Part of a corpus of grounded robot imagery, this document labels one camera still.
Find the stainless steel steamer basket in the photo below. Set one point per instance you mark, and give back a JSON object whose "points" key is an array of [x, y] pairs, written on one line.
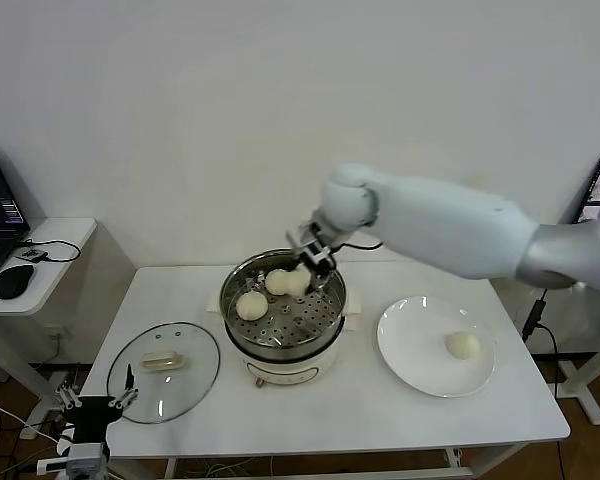
{"points": [[310, 325]]}

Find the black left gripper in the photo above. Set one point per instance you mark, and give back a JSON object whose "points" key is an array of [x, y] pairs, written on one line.
{"points": [[90, 415]]}

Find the white steamed baozi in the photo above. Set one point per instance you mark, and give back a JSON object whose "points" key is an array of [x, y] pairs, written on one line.
{"points": [[462, 346], [296, 283], [277, 283], [251, 306]]}

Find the white table frame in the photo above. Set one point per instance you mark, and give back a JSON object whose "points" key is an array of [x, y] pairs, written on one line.
{"points": [[170, 470]]}

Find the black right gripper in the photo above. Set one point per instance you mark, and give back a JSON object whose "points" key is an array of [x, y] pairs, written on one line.
{"points": [[321, 242]]}

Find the white side desk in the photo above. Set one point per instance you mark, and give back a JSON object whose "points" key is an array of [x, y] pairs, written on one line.
{"points": [[595, 305], [55, 260]]}

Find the small black usb adapter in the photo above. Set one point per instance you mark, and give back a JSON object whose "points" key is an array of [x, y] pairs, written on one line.
{"points": [[32, 255]]}

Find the black computer mouse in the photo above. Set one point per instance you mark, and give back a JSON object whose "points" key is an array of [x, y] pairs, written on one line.
{"points": [[13, 281]]}

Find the white floor power strip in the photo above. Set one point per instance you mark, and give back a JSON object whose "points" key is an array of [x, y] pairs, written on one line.
{"points": [[29, 433]]}

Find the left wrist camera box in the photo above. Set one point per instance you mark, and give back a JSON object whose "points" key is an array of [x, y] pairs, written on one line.
{"points": [[86, 462]]}

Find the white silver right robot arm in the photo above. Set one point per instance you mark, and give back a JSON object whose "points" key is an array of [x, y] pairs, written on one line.
{"points": [[455, 235]]}

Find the cream electric cooking pot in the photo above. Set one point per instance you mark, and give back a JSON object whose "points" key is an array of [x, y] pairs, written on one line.
{"points": [[290, 372]]}

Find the white round plate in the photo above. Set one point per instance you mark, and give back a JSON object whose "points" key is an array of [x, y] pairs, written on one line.
{"points": [[410, 350]]}

